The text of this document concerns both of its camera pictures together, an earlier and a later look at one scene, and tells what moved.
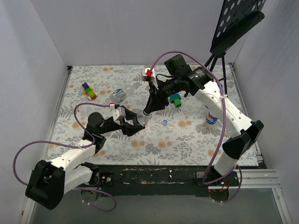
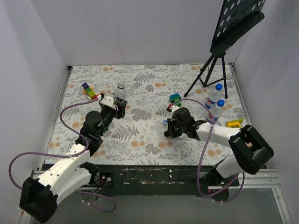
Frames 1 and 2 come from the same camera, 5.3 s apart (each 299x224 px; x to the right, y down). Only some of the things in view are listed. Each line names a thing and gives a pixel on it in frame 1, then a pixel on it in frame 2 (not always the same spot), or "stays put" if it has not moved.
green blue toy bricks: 176,99 stays put
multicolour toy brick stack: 89,91 stays put
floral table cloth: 183,130 stays put
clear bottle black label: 143,120 to 120,92
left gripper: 124,121 to 119,106
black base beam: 161,180 stays put
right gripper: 158,94 to 171,129
